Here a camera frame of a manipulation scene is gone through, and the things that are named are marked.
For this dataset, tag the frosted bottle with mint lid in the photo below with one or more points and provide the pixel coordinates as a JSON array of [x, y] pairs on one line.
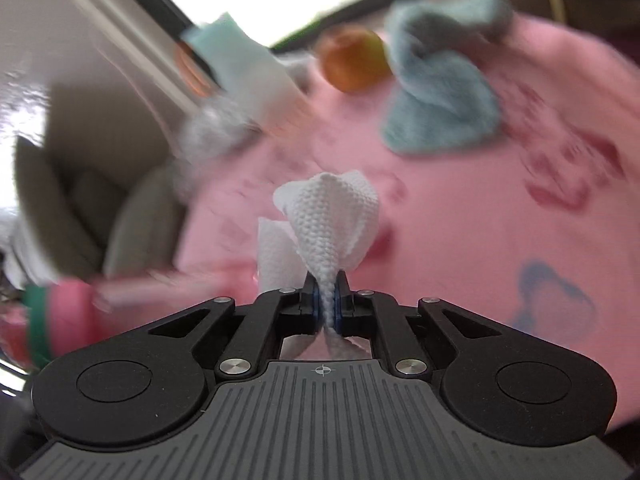
[[251, 76]]

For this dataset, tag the pink dalmatian print towel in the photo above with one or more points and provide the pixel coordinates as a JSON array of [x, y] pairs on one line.
[[537, 228]]

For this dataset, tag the pink bottle with green lid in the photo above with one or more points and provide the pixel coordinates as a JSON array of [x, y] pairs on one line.
[[50, 321]]

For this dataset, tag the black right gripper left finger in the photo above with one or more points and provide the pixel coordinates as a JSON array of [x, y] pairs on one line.
[[299, 308]]

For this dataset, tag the orange apple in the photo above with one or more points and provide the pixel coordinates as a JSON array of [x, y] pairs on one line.
[[352, 58]]

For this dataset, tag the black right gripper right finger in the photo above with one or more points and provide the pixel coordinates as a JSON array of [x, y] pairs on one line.
[[351, 312]]

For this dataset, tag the teal knitted cloth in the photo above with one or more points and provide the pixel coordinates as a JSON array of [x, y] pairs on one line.
[[443, 101]]

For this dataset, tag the white textured wipe cloth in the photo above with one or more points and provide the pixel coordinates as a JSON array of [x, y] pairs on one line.
[[330, 223]]

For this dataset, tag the crumpled clear plastic bag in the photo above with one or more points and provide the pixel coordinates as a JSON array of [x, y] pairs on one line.
[[219, 128]]

